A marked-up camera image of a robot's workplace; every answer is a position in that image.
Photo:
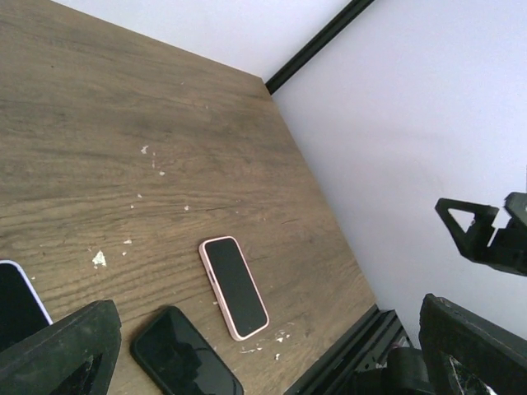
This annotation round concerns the right black frame post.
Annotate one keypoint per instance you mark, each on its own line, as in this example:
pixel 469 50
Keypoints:
pixel 329 32

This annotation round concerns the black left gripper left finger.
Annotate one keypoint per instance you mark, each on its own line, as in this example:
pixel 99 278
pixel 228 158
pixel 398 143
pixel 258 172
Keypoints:
pixel 75 355

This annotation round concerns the lavender phone case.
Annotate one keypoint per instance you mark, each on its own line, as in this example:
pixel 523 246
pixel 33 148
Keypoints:
pixel 35 294

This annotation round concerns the pink phone case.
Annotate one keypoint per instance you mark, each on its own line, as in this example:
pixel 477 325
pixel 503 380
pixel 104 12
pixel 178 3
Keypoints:
pixel 234 288

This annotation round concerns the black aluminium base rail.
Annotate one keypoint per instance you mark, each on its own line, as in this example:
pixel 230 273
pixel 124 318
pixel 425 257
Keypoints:
pixel 363 347

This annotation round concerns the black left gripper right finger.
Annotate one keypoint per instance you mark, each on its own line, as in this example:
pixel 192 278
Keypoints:
pixel 467 354

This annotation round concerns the black smartphone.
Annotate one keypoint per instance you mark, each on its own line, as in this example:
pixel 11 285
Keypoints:
pixel 185 356

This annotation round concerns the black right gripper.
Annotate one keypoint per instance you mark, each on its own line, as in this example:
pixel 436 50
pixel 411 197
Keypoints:
pixel 507 251

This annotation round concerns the black phone case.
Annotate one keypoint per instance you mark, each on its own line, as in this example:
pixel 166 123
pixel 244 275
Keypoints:
pixel 185 354

